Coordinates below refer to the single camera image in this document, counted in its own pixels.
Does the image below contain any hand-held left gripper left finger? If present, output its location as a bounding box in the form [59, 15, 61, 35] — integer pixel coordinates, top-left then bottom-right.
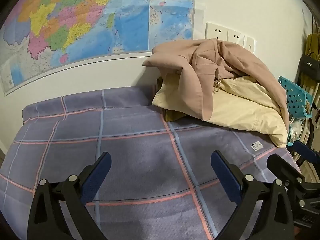
[27, 151, 112, 240]

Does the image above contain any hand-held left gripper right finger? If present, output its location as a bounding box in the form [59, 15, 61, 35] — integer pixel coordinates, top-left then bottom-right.
[211, 150, 300, 240]

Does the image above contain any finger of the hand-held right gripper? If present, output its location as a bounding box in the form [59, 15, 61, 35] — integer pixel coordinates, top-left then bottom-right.
[266, 153, 305, 188]
[292, 141, 320, 164]

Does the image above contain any pink jacket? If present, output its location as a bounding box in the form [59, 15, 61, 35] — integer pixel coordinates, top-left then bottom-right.
[142, 38, 290, 128]

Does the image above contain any purple plaid bed sheet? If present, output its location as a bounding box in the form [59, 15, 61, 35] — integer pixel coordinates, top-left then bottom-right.
[0, 85, 300, 240]

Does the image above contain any blue perforated plastic basket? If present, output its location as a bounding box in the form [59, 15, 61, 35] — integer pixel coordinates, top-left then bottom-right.
[278, 76, 313, 147]

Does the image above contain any cream jacket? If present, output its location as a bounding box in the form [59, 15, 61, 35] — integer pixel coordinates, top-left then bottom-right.
[152, 74, 288, 148]

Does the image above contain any olive garment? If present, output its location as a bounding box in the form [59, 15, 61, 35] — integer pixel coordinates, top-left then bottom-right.
[157, 77, 187, 122]

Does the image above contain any black bag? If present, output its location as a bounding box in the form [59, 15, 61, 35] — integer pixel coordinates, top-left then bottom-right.
[299, 52, 320, 82]

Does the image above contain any white wall socket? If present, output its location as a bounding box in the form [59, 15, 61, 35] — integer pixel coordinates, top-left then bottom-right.
[227, 29, 245, 46]
[244, 36, 256, 53]
[205, 22, 228, 41]

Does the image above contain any colourful wall map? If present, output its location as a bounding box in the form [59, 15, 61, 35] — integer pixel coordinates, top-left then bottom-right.
[0, 0, 196, 97]

